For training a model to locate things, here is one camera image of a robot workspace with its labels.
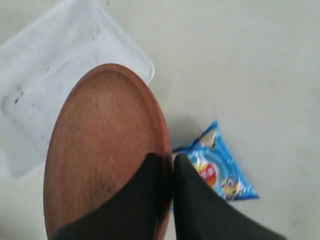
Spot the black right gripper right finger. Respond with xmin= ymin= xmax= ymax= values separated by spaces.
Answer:
xmin=173 ymin=154 xmax=285 ymax=240

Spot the brown wooden bowl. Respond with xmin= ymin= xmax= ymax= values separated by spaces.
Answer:
xmin=43 ymin=63 xmax=173 ymax=240

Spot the white perforated plastic basket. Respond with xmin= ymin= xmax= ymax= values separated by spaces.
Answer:
xmin=0 ymin=0 xmax=155 ymax=180

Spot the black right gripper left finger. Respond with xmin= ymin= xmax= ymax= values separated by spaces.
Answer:
xmin=52 ymin=153 xmax=165 ymax=240

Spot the blue snack packet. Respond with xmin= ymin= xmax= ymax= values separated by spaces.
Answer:
xmin=172 ymin=120 xmax=260 ymax=201

